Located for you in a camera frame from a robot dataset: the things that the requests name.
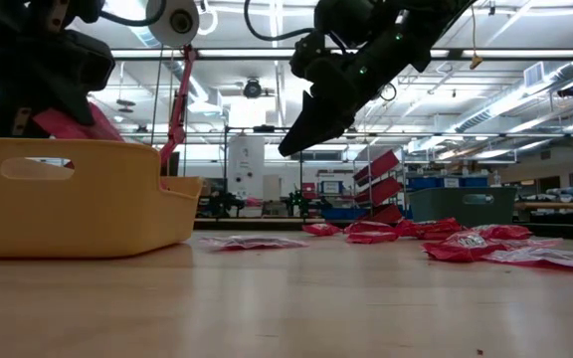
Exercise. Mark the pink candy pack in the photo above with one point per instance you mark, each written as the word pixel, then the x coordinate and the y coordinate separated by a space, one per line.
pixel 251 242
pixel 545 257
pixel 105 128

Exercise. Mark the yellow hanging tag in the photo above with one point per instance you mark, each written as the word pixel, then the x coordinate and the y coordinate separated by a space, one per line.
pixel 476 61

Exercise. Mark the wooden background table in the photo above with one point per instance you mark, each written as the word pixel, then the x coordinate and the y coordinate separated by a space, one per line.
pixel 560 205

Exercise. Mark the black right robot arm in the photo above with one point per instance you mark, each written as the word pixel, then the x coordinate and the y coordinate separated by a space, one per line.
pixel 436 20

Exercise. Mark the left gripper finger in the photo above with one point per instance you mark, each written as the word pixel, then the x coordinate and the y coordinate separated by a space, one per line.
pixel 75 107

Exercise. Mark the white air vent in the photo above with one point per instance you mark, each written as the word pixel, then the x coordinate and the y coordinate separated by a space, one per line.
pixel 534 74

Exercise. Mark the black aluminium rig frame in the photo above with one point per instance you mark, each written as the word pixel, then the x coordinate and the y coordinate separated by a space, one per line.
pixel 515 53

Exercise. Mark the white cabinet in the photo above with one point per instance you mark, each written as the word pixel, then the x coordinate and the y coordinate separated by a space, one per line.
pixel 246 159

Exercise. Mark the blue crate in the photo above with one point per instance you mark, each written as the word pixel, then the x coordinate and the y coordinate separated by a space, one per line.
pixel 341 214

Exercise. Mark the red storage bin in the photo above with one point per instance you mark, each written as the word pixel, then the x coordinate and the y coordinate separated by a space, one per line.
pixel 378 168
pixel 381 190
pixel 387 215

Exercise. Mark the black ceiling camera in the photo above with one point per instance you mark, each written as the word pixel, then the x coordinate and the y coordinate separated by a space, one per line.
pixel 252 89

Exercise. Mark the small red KitKat bar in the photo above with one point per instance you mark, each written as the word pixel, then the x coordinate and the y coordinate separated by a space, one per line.
pixel 503 232
pixel 366 227
pixel 372 237
pixel 428 228
pixel 321 229
pixel 463 247

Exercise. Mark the small computer monitor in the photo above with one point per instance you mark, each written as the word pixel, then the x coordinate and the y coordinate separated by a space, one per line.
pixel 331 188

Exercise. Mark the background black robot arm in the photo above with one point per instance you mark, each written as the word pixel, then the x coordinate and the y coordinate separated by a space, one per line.
pixel 224 204
pixel 299 203

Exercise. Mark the blue storage bin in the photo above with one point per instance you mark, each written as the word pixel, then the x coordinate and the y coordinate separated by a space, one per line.
pixel 421 183

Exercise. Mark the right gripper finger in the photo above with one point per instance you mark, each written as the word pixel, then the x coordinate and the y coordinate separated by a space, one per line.
pixel 316 131

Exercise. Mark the teal plastic bin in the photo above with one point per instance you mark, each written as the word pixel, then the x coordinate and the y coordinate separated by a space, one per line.
pixel 465 206

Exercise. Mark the long red candy pack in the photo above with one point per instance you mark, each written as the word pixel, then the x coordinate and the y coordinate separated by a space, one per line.
pixel 530 243

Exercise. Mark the red desk lamp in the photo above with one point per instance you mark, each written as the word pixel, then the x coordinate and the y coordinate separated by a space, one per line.
pixel 167 30

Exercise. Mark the yellow plastic bin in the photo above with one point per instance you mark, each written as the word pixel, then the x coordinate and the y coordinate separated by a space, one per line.
pixel 92 209

